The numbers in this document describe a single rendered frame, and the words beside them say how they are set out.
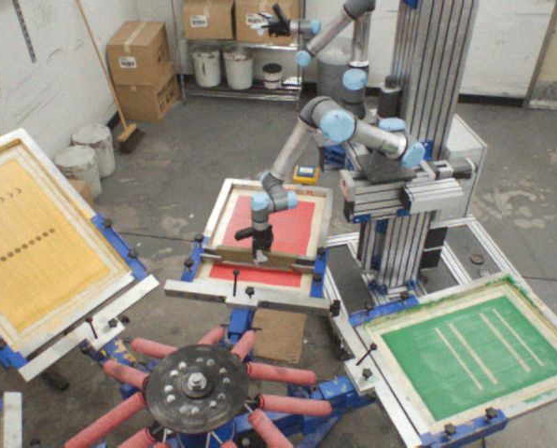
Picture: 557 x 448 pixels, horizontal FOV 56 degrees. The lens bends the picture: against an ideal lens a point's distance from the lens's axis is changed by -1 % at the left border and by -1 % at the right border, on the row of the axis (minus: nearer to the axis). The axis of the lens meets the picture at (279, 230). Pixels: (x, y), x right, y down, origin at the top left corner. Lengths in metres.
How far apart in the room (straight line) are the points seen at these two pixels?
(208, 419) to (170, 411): 0.11
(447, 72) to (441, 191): 0.54
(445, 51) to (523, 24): 3.32
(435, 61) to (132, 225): 2.64
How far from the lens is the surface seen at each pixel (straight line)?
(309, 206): 2.73
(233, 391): 1.59
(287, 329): 3.35
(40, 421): 3.30
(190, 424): 1.55
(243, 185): 2.83
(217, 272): 2.39
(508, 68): 5.95
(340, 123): 2.01
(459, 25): 2.50
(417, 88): 2.55
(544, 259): 4.24
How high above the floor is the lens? 2.65
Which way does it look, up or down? 41 degrees down
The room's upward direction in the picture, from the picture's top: straight up
